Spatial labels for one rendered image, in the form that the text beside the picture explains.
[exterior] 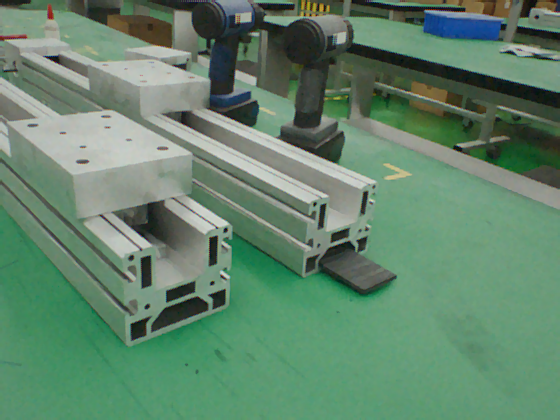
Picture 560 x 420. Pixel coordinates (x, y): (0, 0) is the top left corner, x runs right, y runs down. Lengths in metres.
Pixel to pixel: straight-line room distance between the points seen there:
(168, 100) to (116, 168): 0.32
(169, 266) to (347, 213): 0.21
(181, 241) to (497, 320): 0.30
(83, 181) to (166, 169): 0.07
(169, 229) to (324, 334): 0.17
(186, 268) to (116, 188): 0.09
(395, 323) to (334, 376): 0.10
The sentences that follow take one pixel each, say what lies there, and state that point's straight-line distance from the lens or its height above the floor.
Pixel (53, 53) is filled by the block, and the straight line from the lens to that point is 1.23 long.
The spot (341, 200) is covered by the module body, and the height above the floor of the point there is 0.84.
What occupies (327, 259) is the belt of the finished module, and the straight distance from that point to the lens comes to 0.59.
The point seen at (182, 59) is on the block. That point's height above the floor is 0.86.
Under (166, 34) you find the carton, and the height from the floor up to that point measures 0.37.
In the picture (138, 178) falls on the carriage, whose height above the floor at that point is 0.89.
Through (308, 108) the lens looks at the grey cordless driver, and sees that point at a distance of 0.81.
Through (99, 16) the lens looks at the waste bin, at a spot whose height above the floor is 0.36.
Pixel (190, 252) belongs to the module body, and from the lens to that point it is 0.49.
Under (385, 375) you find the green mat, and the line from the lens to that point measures 0.47.
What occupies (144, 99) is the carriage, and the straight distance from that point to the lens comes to 0.77.
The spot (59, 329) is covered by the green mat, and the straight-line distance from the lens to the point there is 0.50.
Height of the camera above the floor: 1.07
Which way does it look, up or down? 25 degrees down
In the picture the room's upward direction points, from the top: 5 degrees clockwise
